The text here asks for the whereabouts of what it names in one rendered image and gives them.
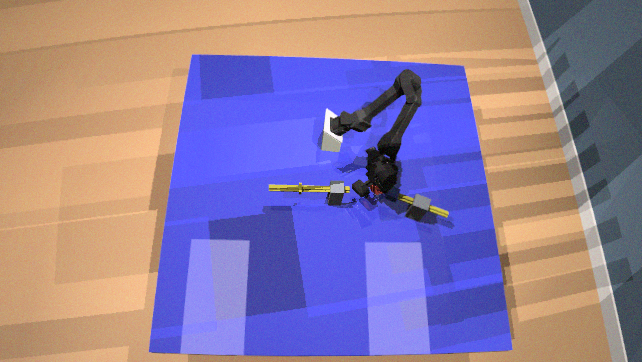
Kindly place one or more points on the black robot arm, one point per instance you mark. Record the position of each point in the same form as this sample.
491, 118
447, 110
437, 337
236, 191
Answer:
407, 83

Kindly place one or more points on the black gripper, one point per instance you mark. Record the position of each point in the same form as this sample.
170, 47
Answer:
362, 188

